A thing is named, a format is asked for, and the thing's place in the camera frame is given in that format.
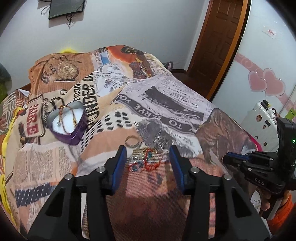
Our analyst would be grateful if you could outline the brown wooden door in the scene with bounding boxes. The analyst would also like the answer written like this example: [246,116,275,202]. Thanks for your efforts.
[187,1,250,100]

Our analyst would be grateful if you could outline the orange right sleeve forearm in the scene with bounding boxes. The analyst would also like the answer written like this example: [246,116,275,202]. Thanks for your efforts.
[267,190,295,235]

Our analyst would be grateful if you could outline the silver ring cluster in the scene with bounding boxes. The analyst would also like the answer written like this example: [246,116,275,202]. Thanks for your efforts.
[153,136,169,152]

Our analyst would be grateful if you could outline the right hand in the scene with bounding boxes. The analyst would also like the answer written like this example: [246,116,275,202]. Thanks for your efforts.
[256,187,271,216]

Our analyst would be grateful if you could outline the pink heart wall sticker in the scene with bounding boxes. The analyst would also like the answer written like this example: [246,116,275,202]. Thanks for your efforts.
[248,68,285,97]

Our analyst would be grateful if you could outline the gold chain necklace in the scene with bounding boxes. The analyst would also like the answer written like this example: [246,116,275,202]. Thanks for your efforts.
[56,105,78,135]

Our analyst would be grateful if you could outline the gold bangle ring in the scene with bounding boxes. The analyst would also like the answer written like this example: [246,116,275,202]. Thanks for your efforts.
[124,135,142,149]

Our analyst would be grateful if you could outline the red beaded bracelet pile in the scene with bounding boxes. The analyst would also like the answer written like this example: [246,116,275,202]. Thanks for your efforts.
[127,148,166,173]

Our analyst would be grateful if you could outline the yellow pillow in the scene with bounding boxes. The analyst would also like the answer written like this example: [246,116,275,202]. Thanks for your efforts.
[60,48,77,54]

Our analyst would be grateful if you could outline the white appliance with stickers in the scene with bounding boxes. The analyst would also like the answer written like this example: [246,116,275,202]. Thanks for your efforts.
[240,99,279,152]

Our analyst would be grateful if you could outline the small black wall monitor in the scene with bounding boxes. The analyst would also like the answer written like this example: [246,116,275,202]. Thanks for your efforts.
[49,0,85,20]

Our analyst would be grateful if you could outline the white wardrobe sliding door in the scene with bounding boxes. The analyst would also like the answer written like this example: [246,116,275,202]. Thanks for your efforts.
[212,1,295,124]

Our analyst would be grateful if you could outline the purple heart tin box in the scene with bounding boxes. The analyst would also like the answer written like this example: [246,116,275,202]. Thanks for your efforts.
[47,101,88,146]

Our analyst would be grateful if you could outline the newspaper print bedspread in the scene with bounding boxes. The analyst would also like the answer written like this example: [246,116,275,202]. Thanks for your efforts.
[1,45,261,240]

